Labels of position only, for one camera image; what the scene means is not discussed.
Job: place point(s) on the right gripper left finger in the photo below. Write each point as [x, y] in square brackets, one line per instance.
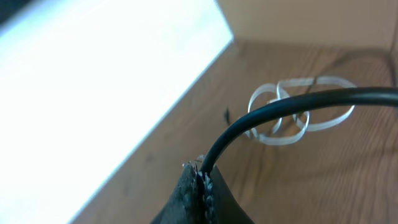
[183, 205]

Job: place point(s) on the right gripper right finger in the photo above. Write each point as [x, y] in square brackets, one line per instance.
[221, 207]

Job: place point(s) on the cardboard box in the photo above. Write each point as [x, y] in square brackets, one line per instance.
[368, 25]

